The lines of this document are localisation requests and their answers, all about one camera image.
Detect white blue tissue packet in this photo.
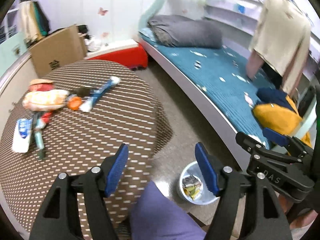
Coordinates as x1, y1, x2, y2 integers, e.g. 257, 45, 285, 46
12, 118, 32, 153

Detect teal tube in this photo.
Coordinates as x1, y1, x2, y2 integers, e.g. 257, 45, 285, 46
34, 122, 46, 159

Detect orange white snack bag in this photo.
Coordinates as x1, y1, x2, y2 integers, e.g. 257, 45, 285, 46
22, 89, 69, 112

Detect red snack bag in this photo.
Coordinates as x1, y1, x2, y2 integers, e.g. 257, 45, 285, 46
28, 79, 54, 92

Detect grey plastic trash bin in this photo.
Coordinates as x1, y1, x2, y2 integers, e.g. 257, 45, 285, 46
177, 161, 218, 205

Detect person's right hand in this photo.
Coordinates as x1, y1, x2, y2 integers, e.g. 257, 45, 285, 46
278, 194, 318, 230

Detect yellow navy pillow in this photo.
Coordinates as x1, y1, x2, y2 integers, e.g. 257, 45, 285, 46
252, 88, 302, 135

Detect teal bed mattress cover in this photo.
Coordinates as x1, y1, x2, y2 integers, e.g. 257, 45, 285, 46
139, 27, 274, 149

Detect beige hanging garment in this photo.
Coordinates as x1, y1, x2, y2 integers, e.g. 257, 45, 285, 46
246, 0, 311, 95

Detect purple trousers leg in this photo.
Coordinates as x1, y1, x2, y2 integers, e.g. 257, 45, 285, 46
130, 181, 206, 240

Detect brown polka-dot tablecloth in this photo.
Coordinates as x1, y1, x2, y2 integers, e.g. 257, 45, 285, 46
1, 60, 172, 232

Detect orange bottle cap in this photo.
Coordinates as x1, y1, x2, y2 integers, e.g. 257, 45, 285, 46
67, 96, 82, 111

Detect dark green wrapper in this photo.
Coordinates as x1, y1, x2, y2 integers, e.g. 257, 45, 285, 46
69, 87, 97, 98

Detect grey folded duvet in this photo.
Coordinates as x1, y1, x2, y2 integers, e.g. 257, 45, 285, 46
148, 15, 222, 49

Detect red storage bench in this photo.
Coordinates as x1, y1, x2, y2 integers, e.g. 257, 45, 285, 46
85, 43, 148, 69

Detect brown cardboard box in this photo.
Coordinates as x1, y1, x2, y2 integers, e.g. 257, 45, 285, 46
28, 25, 87, 77

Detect white plastic bag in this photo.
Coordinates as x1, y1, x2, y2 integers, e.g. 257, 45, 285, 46
85, 38, 103, 53

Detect hanging clothes on shelf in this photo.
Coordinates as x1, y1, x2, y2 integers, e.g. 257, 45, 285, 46
17, 1, 50, 47

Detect white bed frame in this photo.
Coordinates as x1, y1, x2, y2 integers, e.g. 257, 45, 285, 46
137, 37, 250, 171

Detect white cabinet with handles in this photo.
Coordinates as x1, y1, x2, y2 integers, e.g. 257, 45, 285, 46
0, 32, 41, 111

